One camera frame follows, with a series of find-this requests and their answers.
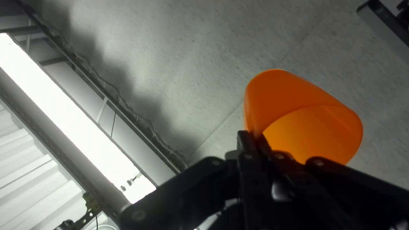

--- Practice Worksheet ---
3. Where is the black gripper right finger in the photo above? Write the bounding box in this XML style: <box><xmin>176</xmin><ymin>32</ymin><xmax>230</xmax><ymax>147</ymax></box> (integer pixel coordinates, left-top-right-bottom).
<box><xmin>254</xmin><ymin>134</ymin><xmax>295</xmax><ymax>169</ymax></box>

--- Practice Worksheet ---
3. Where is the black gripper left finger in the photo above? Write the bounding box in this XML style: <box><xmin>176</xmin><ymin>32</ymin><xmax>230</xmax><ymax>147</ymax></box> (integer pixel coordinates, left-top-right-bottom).
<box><xmin>237</xmin><ymin>129</ymin><xmax>260</xmax><ymax>166</ymax></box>

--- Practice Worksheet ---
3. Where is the orange plastic cup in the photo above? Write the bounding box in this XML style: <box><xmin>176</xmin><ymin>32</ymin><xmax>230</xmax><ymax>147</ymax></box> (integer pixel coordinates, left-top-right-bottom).
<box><xmin>243</xmin><ymin>68</ymin><xmax>366</xmax><ymax>166</ymax></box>

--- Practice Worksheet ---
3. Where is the fluorescent ceiling light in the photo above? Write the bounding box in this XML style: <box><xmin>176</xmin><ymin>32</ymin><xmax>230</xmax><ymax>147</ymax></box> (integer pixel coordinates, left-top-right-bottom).
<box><xmin>0</xmin><ymin>32</ymin><xmax>157</xmax><ymax>206</ymax></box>

